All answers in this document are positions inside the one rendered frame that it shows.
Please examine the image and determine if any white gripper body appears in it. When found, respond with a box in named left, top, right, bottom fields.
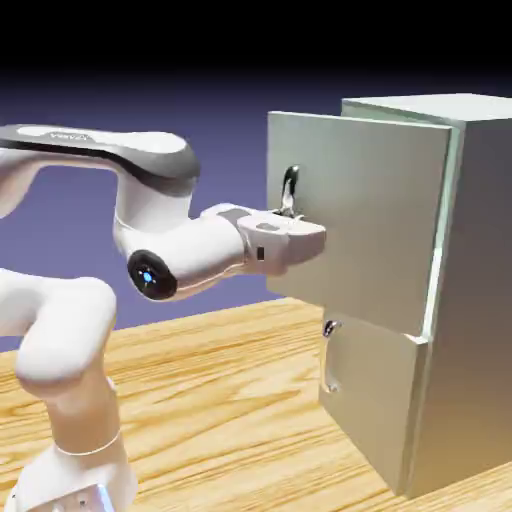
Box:
left=238, top=210, right=328, bottom=277

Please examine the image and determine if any curved silver door handle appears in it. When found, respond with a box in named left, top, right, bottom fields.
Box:
left=275, top=164, right=305, bottom=220
left=322, top=319, right=344, bottom=395

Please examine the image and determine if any large pale green cabinet door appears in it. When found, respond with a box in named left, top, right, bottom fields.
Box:
left=266, top=110, right=453, bottom=336

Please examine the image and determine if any small pale green cabinet door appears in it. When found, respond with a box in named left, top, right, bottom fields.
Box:
left=318, top=310, right=429, bottom=497

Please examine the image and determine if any pale green cabinet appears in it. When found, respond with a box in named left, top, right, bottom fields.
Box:
left=318, top=93, right=512, bottom=500

